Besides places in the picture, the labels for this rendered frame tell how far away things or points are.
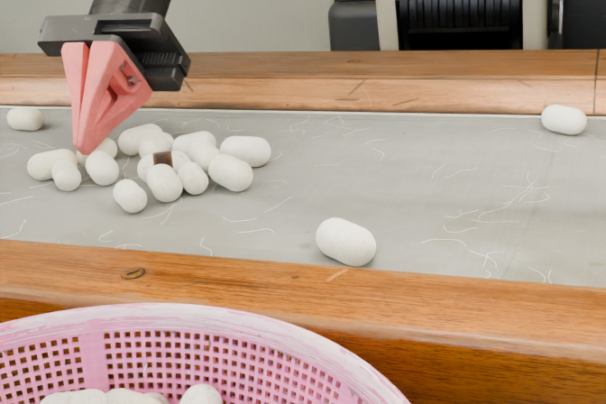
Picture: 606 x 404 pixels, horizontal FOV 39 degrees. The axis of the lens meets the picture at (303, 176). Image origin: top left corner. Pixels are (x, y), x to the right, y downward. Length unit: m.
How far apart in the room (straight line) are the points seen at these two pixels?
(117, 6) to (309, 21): 2.09
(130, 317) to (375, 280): 0.11
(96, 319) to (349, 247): 0.14
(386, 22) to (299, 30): 1.60
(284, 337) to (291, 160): 0.28
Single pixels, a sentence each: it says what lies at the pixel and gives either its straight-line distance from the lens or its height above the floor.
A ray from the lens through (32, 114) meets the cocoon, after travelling 0.77.
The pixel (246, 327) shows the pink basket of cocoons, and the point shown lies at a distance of 0.37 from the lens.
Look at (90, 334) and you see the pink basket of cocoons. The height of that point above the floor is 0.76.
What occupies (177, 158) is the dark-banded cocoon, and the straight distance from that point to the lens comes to 0.60.
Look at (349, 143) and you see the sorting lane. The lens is 0.64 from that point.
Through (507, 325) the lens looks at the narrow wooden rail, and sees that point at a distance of 0.36.
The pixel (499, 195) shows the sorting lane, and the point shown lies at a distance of 0.54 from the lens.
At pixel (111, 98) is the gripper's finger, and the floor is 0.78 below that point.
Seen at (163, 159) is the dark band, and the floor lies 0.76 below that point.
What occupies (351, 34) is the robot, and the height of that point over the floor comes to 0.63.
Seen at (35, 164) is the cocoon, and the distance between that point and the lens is 0.64.
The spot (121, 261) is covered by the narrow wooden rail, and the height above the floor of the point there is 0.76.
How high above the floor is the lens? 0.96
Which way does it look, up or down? 22 degrees down
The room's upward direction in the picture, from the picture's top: 6 degrees counter-clockwise
